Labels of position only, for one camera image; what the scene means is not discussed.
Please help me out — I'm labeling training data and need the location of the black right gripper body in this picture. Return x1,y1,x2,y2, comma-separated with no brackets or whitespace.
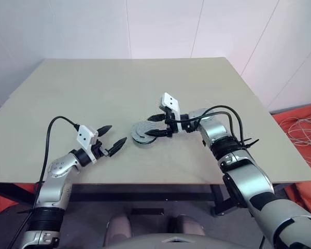
165,108,179,137

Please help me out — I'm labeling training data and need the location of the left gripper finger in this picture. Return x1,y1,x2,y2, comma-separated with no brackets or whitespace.
107,136,128,157
97,124,112,137

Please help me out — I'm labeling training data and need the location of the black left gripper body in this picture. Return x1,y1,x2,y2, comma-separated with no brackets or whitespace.
92,140,111,159

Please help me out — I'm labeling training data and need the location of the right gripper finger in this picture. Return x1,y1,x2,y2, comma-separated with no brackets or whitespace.
148,113,168,123
144,129,172,137

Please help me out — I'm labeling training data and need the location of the dark rounded shape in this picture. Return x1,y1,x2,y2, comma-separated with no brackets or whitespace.
171,214,207,237
105,213,132,244

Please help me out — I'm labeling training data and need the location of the grey robot torso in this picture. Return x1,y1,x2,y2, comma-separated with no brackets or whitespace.
103,233,265,249

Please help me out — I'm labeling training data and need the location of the small orange cushion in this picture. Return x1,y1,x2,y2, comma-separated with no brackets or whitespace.
0,183,36,215

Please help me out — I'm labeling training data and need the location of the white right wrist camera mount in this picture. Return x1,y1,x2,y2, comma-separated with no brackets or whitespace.
158,92,183,133

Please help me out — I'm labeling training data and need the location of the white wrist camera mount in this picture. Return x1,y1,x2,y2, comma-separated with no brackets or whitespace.
158,92,183,133
76,125,98,164

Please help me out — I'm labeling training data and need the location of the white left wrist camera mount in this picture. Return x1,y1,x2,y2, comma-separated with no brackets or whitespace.
76,125,98,164

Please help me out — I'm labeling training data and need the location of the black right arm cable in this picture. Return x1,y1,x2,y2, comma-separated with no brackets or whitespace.
168,105,246,148

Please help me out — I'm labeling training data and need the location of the black table frame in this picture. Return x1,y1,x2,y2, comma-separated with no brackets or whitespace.
0,183,288,216

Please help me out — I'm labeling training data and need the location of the black cable tie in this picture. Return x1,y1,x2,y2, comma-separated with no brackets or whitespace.
242,139,260,150

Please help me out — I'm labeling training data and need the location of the white cable coil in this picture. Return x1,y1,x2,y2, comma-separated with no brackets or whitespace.
279,116,311,151

